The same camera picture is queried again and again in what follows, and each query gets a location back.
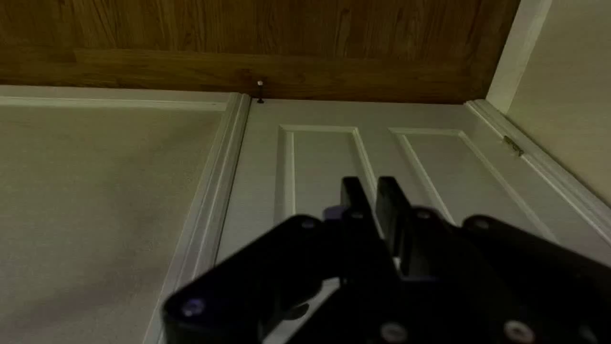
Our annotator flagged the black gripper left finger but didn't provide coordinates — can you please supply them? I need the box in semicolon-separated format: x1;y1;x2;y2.
161;177;398;344

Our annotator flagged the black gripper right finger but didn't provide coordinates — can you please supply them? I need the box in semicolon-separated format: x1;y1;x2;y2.
377;177;611;344

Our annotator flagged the white panelled door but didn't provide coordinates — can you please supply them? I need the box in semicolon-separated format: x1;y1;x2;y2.
213;96;611;344

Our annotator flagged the metal door hinge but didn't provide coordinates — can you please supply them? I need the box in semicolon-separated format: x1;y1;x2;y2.
503;135;528;159

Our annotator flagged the small metal door stopper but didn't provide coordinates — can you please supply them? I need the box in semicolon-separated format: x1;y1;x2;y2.
253;77;270;106

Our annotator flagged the white door frame trim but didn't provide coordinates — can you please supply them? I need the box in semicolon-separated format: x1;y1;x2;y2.
142;93;611;344

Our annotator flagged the white wall corner trim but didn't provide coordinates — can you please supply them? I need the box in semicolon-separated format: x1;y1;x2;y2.
486;0;555;115

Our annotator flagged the white wall baseboard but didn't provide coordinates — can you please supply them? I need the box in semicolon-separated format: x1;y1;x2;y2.
0;85;243;115

